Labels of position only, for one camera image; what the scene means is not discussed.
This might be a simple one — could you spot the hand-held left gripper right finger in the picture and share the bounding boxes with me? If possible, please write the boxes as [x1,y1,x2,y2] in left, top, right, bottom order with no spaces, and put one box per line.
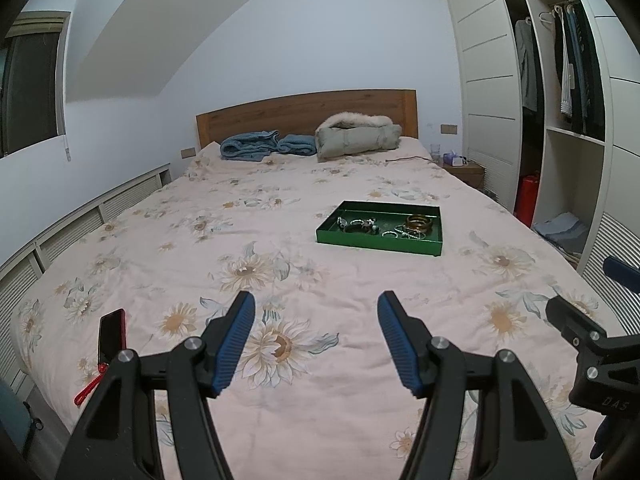
[377,290,576,480]

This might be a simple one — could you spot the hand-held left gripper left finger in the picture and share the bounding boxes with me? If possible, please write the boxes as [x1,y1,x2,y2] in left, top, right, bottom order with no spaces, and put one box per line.
[55,291,256,480]

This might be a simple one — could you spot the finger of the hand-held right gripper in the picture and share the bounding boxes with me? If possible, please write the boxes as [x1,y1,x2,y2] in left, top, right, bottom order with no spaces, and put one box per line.
[602,255,640,294]
[545,295,609,361]

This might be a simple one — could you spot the green jewelry tray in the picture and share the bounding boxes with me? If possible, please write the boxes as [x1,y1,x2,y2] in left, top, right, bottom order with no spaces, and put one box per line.
[315,200,445,257]

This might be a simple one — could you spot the folded blue clothes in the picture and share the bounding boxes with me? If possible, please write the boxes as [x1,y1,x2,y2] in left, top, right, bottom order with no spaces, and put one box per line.
[531,211,592,257]

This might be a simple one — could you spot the red container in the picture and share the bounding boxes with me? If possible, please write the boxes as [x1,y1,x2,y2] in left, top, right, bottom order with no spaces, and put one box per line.
[514,173,540,229]

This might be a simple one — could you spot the wooden nightstand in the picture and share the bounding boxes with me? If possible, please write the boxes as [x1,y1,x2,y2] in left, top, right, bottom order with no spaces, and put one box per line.
[443,160,486,191]

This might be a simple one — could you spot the blue folded blanket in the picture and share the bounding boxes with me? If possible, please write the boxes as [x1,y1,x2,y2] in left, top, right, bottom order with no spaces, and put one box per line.
[220,130,318,162]

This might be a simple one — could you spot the white radiator cover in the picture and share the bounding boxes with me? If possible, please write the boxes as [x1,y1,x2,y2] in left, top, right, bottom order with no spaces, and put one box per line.
[0,162,173,397]

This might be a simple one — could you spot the row of hanging clothes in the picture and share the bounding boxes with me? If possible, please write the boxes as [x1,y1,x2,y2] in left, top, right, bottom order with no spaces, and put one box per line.
[551,2,607,137]

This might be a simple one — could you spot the grey fur-trimmed jacket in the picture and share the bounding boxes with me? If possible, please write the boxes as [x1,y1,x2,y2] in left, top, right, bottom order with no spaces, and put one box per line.
[314,112,403,163]

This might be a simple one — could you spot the white wardrobe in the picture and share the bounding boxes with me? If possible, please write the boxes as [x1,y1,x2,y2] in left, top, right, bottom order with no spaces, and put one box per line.
[439,0,640,333]

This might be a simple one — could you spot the grey hanging garment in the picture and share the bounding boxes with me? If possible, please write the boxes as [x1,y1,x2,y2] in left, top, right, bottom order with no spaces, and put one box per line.
[514,19,540,112]

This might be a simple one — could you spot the teal fabric object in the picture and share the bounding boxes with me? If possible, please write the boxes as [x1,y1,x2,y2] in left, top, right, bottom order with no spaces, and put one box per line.
[0,379,45,457]

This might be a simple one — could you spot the wooden headboard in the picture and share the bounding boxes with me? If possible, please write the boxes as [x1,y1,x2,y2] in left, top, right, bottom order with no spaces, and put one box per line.
[195,89,418,150]

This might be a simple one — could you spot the window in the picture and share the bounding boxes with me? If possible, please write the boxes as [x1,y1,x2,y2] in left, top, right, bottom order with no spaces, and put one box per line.
[0,10,72,160]

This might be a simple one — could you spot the red smartphone with strap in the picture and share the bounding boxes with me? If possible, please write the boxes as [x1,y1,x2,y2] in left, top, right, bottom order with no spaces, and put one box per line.
[73,308,127,407]

